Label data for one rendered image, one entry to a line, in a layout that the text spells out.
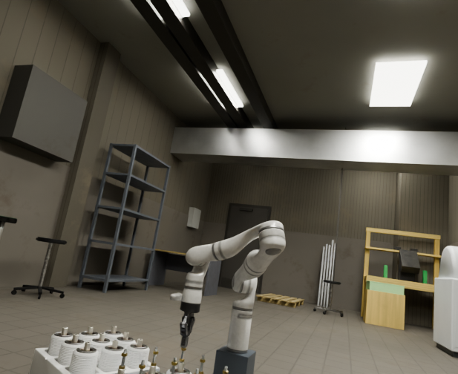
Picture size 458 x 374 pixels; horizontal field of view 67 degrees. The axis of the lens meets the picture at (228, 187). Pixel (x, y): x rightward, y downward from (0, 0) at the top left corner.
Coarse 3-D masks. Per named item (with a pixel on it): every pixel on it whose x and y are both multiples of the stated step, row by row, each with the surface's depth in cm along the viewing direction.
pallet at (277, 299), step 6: (264, 294) 722; (270, 294) 746; (258, 300) 677; (264, 300) 673; (270, 300) 669; (276, 300) 665; (282, 300) 652; (288, 300) 667; (294, 300) 686; (300, 300) 708; (294, 306) 650
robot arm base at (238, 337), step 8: (232, 312) 151; (240, 312) 149; (248, 312) 150; (232, 320) 150; (240, 320) 148; (248, 320) 149; (232, 328) 149; (240, 328) 148; (248, 328) 149; (232, 336) 148; (240, 336) 147; (248, 336) 149; (232, 344) 147; (240, 344) 146; (248, 344) 150; (240, 352) 146
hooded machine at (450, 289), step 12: (444, 252) 445; (456, 252) 421; (444, 264) 441; (456, 264) 413; (444, 276) 437; (456, 276) 406; (444, 288) 423; (456, 288) 397; (444, 300) 419; (456, 300) 395; (444, 312) 416; (456, 312) 392; (444, 324) 412; (456, 324) 389; (444, 336) 409; (456, 336) 386; (444, 348) 415; (456, 348) 384
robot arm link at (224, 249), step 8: (264, 224) 122; (272, 224) 121; (280, 224) 122; (248, 232) 126; (256, 232) 125; (224, 240) 129; (232, 240) 127; (240, 240) 126; (248, 240) 127; (216, 248) 129; (224, 248) 127; (232, 248) 127; (240, 248) 127; (216, 256) 129; (224, 256) 128; (232, 256) 129
